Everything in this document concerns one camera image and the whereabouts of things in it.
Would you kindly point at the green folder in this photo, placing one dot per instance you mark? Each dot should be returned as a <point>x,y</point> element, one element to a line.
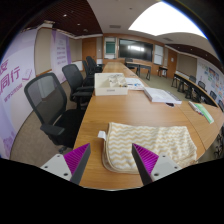
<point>206,113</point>

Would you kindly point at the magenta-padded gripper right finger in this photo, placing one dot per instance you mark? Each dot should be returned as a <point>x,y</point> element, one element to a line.
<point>155,165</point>

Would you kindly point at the whiteboard with green sheet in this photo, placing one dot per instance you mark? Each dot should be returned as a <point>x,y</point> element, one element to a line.
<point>110,47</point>

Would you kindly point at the large black wall screen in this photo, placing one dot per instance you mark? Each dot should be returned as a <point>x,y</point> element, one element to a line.
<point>135,50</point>

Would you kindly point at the wooden door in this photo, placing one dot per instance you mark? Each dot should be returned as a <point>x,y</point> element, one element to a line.
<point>172,63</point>
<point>89,49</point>

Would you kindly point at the small dark side table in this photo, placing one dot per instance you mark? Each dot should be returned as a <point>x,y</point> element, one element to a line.
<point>163,68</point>

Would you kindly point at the narrow purple wall banner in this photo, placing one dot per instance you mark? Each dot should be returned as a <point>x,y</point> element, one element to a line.
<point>60,53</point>

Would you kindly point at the long wooden table row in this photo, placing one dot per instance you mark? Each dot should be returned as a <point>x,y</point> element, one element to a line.
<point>181,77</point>

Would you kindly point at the small black phone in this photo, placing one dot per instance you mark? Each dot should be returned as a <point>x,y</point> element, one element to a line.
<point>170,104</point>

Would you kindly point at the dark desk with chair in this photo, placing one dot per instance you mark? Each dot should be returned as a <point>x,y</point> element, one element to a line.
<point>138,65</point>

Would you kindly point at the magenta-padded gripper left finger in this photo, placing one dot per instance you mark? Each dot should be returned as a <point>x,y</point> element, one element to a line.
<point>68,165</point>

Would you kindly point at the white papers with blue print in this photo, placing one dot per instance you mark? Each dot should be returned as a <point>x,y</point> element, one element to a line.
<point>135,83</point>

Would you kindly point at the plain white whiteboard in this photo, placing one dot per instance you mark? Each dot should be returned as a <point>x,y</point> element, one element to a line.
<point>158,54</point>

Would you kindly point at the large white ceiling light panel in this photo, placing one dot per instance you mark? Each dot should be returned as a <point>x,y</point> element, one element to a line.
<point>163,20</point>

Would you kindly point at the white pack of markers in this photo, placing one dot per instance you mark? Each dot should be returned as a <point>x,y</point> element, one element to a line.
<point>192,106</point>

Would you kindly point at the white open cardboard box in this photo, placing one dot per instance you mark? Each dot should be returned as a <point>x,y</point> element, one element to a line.
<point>108,90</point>

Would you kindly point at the black mesh office chair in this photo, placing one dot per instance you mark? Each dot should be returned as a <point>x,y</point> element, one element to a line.
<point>73,78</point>
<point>46,100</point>

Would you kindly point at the cream zigzag knit towel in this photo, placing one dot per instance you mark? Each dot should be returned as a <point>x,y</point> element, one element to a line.
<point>160,141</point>

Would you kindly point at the large purple-lettered wall graphic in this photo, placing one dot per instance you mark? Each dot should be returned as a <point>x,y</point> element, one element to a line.
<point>15,80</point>

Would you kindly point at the colourful wall poster board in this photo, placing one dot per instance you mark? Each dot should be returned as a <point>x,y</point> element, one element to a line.
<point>213,76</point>

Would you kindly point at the group of black office chairs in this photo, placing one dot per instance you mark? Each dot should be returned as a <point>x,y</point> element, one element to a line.
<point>91,65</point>

